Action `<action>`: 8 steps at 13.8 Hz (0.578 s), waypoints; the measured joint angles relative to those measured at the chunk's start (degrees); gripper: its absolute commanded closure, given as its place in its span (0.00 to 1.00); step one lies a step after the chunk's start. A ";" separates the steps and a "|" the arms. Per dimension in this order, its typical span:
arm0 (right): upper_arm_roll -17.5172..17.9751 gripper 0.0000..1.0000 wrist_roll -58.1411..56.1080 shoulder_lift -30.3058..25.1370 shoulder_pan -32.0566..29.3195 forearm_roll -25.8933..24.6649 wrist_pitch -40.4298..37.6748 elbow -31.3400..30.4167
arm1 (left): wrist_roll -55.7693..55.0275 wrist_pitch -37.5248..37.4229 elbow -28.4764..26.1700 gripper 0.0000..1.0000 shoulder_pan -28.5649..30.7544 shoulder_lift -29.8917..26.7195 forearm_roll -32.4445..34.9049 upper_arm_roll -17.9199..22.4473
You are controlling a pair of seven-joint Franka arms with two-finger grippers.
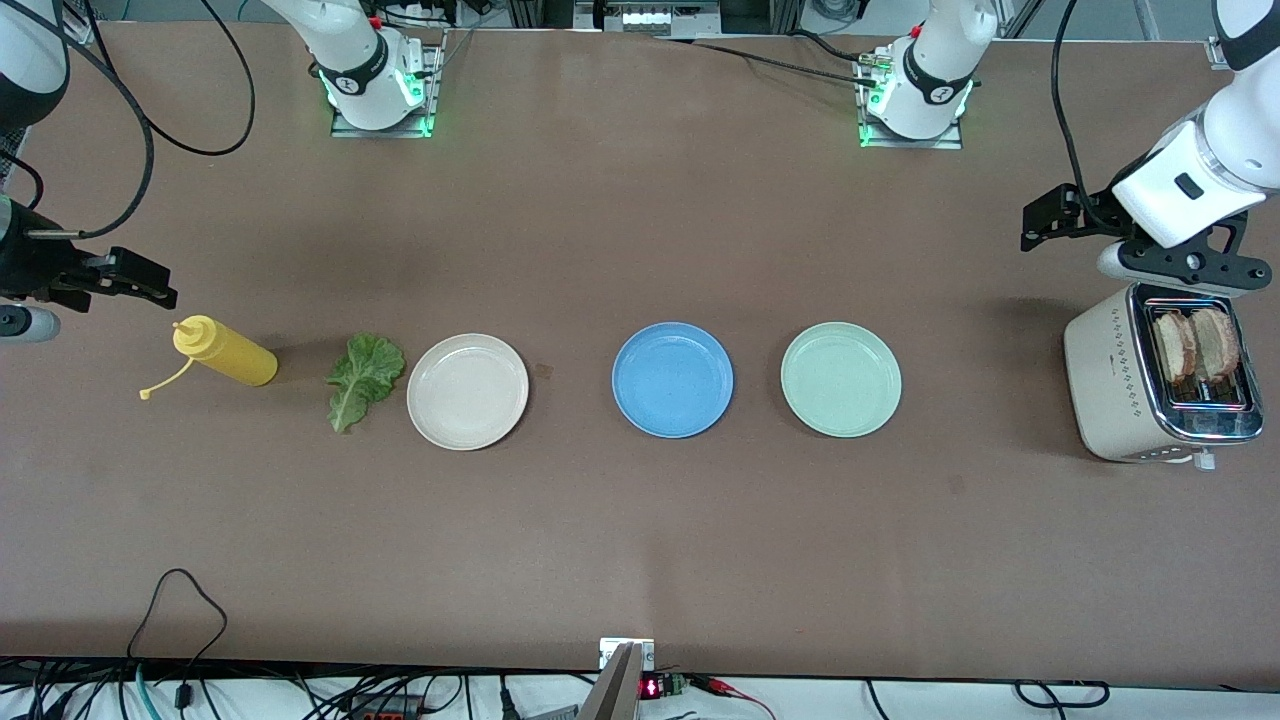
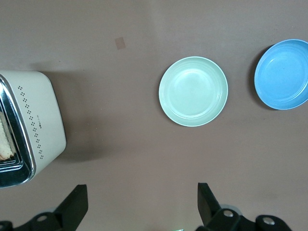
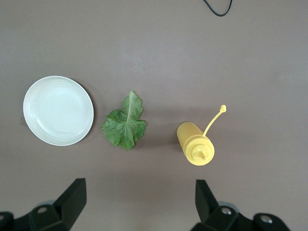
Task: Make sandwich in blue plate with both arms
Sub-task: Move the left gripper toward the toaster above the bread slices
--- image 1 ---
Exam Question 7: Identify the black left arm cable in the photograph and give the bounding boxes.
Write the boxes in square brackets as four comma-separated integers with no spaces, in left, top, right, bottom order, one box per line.
[1050,0,1111,236]

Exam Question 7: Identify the pale green round plate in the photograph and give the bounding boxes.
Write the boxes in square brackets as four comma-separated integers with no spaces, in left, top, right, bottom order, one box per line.
[780,321,903,439]

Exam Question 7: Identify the beige round plate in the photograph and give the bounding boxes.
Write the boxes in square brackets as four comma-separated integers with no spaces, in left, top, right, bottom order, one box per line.
[406,333,530,452]

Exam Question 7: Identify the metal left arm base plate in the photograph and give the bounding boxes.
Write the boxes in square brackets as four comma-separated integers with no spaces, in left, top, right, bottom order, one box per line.
[858,55,964,151]

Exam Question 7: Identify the cream and chrome toaster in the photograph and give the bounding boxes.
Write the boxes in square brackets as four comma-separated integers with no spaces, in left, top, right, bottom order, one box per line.
[1063,280,1266,471]

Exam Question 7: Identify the red clip lead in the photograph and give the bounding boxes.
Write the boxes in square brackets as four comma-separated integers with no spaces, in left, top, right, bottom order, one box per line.
[690,675,776,719]

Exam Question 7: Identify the small white bracket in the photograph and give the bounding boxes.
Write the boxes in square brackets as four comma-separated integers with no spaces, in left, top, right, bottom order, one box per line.
[599,637,656,673]

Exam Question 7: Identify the grey camera post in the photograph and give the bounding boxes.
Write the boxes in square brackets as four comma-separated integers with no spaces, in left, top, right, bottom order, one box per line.
[578,642,646,720]

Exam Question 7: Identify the yellow mustard squeeze bottle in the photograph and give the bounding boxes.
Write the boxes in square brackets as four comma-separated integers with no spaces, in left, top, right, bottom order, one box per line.
[140,314,280,401]

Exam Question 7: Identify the black cable to arm base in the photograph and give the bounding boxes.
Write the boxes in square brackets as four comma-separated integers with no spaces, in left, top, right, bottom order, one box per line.
[660,30,886,91]

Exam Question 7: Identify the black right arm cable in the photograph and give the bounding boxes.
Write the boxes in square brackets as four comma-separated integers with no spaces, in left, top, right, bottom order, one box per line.
[0,0,257,239]

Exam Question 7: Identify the brown bread slice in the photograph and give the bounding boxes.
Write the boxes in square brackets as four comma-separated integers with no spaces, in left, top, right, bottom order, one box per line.
[1190,307,1243,381]
[1153,310,1199,383]

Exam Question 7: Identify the blue round plate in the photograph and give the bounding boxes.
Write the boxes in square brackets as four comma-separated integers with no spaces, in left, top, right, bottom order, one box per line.
[612,321,735,440]

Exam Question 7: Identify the green lettuce leaf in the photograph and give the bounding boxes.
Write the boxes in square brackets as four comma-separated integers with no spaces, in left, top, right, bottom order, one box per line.
[326,332,407,435]

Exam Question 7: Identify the aluminium frame rail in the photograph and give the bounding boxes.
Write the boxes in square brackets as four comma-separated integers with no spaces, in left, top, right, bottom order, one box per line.
[575,0,723,38]

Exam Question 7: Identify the thin black looped cable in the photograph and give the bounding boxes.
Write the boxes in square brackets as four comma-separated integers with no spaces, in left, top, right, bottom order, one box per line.
[128,567,229,663]

